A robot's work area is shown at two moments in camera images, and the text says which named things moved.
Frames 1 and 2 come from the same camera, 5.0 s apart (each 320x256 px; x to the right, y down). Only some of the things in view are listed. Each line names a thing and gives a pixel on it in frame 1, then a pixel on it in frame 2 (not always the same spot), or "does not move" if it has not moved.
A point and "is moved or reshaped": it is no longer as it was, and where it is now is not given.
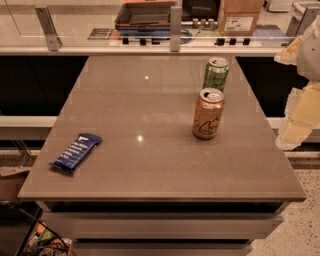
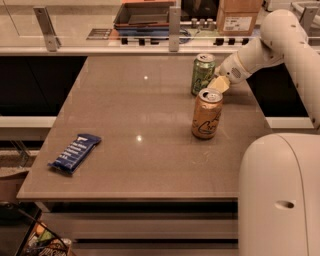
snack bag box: (41, 240) does not move
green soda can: (216, 72) is moved or reshaped
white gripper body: (310, 53) -> (230, 71)
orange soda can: (208, 111) does not move
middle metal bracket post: (175, 28) does not move
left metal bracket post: (46, 21) does not move
